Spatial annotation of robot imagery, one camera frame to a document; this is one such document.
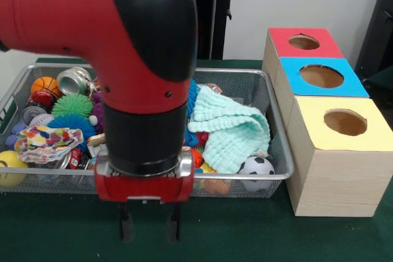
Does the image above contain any green spiky ball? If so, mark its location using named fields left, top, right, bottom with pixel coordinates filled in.
left=51, top=93, right=93, bottom=118

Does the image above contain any black upright panel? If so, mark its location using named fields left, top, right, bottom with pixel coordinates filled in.
left=354, top=0, right=393, bottom=83

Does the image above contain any mint green knitted cloth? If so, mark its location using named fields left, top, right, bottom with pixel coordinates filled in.
left=187, top=86, right=271, bottom=174

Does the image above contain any blue spiky ball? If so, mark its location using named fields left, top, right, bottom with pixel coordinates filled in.
left=47, top=114, right=98, bottom=149

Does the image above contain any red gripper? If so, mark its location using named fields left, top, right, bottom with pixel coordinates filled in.
left=93, top=156, right=195, bottom=244

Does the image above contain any colourful patterned cloth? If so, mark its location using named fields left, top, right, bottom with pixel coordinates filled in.
left=14, top=125, right=85, bottom=164

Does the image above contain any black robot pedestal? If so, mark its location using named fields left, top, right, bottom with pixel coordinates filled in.
left=187, top=0, right=248, bottom=60

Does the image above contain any dark green table cloth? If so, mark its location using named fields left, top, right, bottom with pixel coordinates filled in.
left=365, top=65, right=393, bottom=106
left=0, top=57, right=393, bottom=262

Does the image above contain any silver wire mesh bin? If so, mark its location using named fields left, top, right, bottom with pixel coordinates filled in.
left=0, top=62, right=295, bottom=199

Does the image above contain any black and white soccer ball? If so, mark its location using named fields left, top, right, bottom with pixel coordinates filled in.
left=238, top=156, right=276, bottom=191

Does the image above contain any small orange basketball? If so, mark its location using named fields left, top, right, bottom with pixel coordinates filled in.
left=30, top=76, right=62, bottom=100

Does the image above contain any blue spiky toy with eyes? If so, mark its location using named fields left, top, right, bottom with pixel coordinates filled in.
left=186, top=78, right=199, bottom=119

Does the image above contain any wooden box with three holes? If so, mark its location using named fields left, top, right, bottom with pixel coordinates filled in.
left=262, top=27, right=393, bottom=217

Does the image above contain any yellow printed ball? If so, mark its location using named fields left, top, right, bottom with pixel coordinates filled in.
left=0, top=150, right=30, bottom=187

